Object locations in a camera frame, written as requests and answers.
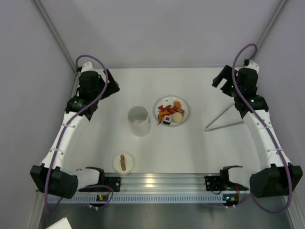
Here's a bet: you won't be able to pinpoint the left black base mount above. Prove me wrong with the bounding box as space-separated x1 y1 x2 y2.
79 177 121 192

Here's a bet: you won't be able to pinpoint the orange fried piece toy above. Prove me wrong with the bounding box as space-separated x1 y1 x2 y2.
173 101 182 109

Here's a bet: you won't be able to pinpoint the white lid with wooden handle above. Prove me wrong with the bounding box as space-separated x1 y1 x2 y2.
112 153 134 176

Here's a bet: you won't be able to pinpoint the beige round bun toy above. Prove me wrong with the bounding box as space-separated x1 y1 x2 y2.
173 112 183 124

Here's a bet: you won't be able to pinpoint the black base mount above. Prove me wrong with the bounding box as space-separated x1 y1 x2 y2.
79 177 121 192
204 176 248 192

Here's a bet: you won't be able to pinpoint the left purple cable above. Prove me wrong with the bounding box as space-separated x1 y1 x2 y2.
44 54 110 214

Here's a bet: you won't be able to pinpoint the slotted grey cable duct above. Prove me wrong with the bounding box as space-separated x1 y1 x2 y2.
61 194 230 204

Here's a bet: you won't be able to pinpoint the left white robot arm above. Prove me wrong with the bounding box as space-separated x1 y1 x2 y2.
30 62 120 199

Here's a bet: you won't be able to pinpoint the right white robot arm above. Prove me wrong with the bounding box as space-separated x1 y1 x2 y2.
212 62 303 198

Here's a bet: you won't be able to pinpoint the aluminium mounting rail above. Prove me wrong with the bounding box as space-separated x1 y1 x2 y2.
35 173 253 194

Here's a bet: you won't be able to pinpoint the brown bacon strip toy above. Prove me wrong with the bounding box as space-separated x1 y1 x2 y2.
173 106 185 115

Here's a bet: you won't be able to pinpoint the white plate with blue rim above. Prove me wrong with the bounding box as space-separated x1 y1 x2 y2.
153 96 190 127

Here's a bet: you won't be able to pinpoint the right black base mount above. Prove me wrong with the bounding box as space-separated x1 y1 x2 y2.
204 176 248 192

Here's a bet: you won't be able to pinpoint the metal serving tongs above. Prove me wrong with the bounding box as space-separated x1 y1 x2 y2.
204 104 244 132

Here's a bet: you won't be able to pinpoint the white cylindrical lunch container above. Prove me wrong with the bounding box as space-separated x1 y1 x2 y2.
127 106 151 137

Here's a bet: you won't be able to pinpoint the sushi roll toy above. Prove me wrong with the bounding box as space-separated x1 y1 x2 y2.
163 115 172 125

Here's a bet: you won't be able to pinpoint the white paper sheet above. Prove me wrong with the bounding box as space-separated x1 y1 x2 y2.
47 218 72 229

